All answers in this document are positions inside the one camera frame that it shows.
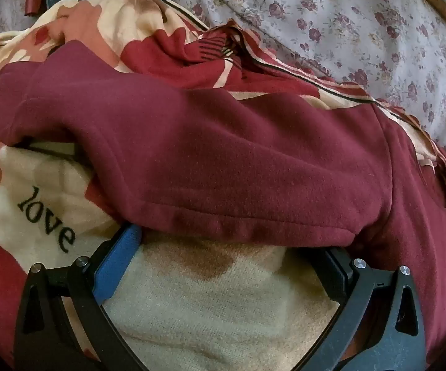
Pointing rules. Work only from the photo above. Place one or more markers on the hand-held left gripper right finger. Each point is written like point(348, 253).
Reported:
point(342, 274)

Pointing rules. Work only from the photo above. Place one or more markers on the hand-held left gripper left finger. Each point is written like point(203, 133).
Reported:
point(117, 257)

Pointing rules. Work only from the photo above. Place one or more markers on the maroon fleece garment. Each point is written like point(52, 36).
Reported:
point(207, 154)

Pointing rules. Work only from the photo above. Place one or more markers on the red and cream printed blanket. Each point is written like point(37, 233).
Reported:
point(22, 170)

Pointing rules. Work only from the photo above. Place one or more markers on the floral bed sheet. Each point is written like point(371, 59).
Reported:
point(323, 27)

